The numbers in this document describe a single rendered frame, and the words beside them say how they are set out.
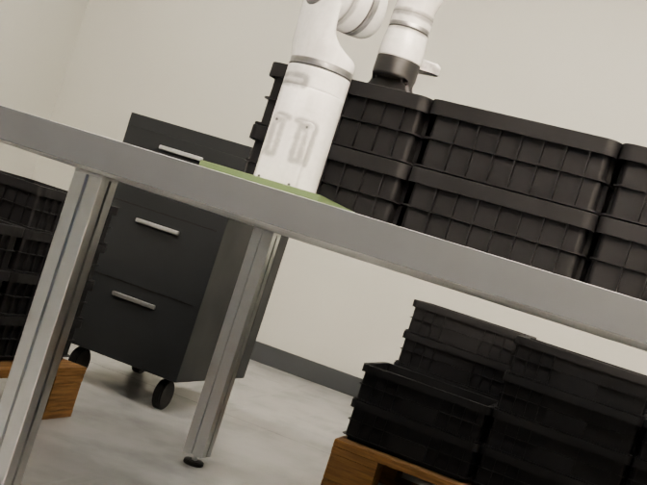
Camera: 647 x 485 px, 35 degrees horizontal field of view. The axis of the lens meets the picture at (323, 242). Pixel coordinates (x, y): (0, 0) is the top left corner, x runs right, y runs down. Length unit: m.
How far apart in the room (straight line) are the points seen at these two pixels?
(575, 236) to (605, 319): 0.48
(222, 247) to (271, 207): 2.17
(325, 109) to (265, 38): 4.23
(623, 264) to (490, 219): 0.21
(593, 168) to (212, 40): 4.37
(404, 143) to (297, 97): 0.26
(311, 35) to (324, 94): 0.08
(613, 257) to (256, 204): 0.58
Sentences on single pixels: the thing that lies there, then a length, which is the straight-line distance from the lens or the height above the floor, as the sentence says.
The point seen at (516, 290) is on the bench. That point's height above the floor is 0.67.
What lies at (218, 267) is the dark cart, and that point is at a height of 0.50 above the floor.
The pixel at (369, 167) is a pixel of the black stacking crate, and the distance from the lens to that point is 1.62.
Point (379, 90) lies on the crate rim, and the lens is 1.64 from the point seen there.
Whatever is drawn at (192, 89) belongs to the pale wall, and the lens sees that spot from 5.72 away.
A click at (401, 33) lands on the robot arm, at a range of 1.72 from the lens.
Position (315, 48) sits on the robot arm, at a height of 0.91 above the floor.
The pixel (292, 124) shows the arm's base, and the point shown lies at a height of 0.80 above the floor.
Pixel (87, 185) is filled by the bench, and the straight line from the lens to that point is 1.89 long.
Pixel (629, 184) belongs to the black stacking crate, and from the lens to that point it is 1.52.
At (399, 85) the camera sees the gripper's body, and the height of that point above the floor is 0.95.
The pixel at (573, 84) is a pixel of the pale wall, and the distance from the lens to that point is 5.22.
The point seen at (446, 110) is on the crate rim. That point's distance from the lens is 1.59.
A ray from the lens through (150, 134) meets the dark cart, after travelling 3.43.
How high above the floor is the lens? 0.65
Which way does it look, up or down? 1 degrees up
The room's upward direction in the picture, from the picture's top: 18 degrees clockwise
